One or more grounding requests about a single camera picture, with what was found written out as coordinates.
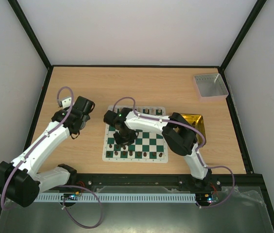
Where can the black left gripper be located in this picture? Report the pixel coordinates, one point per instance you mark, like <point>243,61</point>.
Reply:
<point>87,118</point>

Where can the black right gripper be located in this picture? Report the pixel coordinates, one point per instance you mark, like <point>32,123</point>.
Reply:
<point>124,138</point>

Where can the green white chess board mat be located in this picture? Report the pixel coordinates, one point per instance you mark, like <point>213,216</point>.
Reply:
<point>146,142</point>

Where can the gold metal tin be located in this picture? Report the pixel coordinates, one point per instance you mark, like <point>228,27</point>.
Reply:
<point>196,121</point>

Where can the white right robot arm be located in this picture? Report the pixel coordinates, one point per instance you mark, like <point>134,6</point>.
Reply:
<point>181,137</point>

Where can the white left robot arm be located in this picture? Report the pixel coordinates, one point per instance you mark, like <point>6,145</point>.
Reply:
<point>20,180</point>

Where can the silver pink tin lid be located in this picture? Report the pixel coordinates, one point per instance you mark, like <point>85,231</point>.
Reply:
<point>210,87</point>

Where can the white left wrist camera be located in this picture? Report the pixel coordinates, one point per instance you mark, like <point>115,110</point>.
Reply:
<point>65,102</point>

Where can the grey slotted cable duct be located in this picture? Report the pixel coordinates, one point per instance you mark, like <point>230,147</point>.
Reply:
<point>116,198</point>

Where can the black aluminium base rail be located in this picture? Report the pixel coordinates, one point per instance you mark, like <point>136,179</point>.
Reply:
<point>183,182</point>

